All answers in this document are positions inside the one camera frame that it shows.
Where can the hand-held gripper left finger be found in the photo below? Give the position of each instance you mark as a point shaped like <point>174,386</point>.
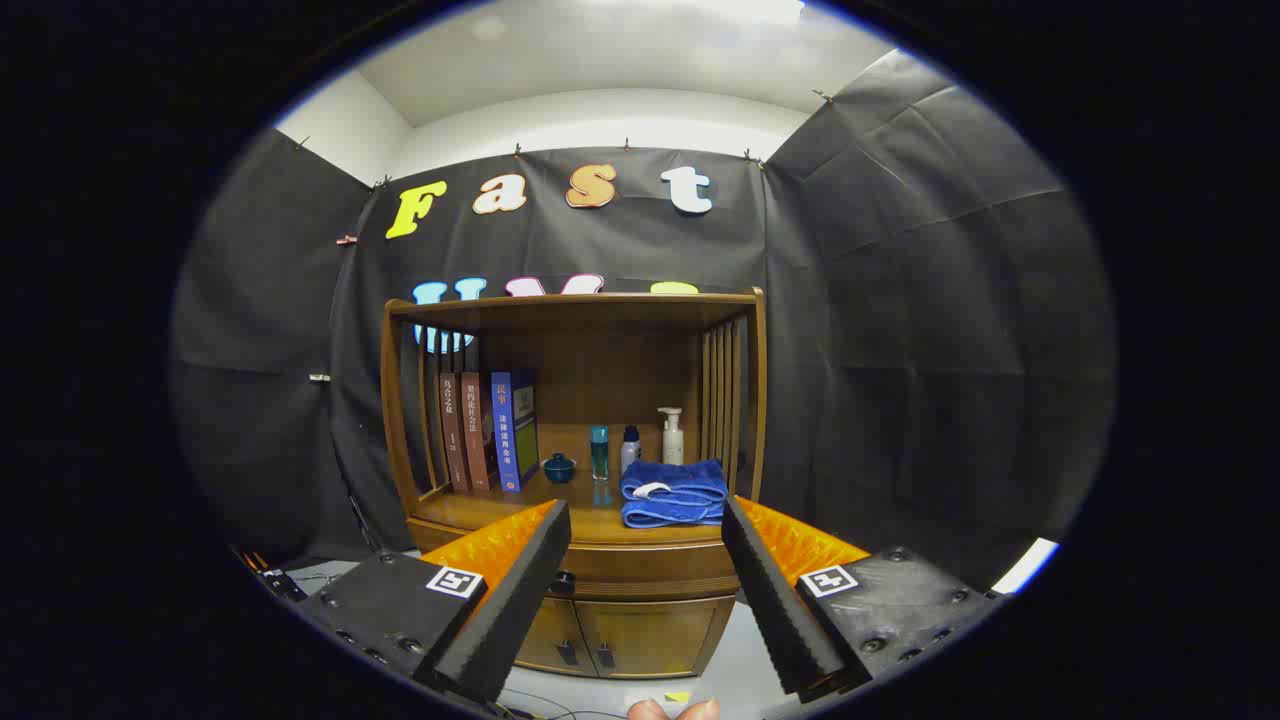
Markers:
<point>505,610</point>

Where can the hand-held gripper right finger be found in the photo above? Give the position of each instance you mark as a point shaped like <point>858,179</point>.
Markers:
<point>780,610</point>

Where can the wooden drawer with black knob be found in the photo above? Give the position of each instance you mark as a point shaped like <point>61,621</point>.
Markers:
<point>650,570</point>

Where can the wooden cabinet door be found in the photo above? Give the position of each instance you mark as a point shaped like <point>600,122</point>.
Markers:
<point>550,630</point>
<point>660,635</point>

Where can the wooden countertop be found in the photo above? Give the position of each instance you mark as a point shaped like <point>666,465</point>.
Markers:
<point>580,510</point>

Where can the wooden cabinet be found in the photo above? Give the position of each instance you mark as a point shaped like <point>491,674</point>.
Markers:
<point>640,370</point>

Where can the folded blue towel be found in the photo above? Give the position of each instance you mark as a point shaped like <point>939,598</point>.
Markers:
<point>680,505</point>

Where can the blue lidded teacup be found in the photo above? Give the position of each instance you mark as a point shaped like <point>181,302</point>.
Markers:
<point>559,469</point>

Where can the blue book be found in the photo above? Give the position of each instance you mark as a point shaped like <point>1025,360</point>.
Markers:
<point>505,435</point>

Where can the reddish brown book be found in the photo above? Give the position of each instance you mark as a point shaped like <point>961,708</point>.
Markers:
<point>476,435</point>

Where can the dark brown book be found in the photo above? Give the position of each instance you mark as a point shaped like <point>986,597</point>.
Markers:
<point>452,440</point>

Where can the teal glass bottle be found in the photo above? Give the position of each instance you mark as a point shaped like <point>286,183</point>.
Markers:
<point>599,455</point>

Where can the white pump bottle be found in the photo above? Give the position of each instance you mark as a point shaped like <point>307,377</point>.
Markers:
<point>673,445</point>

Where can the white bottle with blue cap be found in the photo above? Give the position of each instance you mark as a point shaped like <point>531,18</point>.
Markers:
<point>630,455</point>

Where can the black device box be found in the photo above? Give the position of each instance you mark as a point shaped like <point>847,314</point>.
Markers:
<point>275,580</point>

